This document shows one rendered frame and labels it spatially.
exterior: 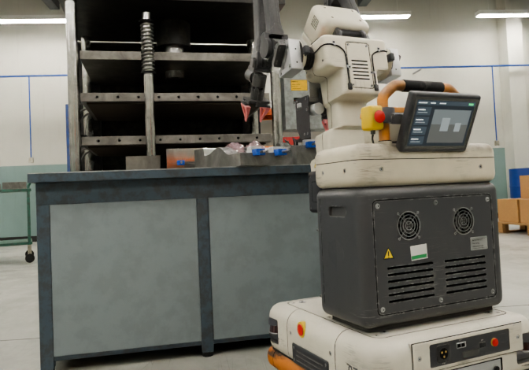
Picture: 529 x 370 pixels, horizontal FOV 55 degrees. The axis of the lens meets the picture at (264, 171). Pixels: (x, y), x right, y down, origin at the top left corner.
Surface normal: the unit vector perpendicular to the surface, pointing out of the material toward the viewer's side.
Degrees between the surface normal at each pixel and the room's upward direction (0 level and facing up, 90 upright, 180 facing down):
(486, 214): 90
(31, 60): 90
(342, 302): 90
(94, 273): 90
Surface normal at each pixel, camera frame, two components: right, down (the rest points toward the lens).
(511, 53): 0.09, -0.04
